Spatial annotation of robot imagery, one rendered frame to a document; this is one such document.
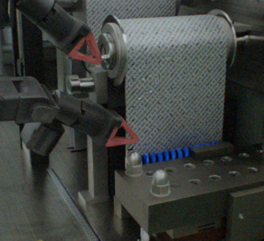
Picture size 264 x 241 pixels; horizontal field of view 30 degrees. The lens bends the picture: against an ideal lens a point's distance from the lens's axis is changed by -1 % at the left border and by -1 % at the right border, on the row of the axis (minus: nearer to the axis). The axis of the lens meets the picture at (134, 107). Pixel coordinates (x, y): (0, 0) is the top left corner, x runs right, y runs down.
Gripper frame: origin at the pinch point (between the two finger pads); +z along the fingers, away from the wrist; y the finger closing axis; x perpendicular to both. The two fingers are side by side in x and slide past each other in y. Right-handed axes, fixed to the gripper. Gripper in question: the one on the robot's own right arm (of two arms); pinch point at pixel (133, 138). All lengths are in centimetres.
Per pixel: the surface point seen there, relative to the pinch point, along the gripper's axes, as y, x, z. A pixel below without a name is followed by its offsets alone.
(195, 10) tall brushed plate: -28.6, 34.4, 15.6
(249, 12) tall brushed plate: -4.6, 36.4, 14.4
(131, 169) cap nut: 8.1, -4.5, -1.9
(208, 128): 0.2, 8.7, 15.9
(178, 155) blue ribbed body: 3.4, 1.1, 9.8
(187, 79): 0.2, 16.2, 4.9
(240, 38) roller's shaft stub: -4.7, 30.2, 15.5
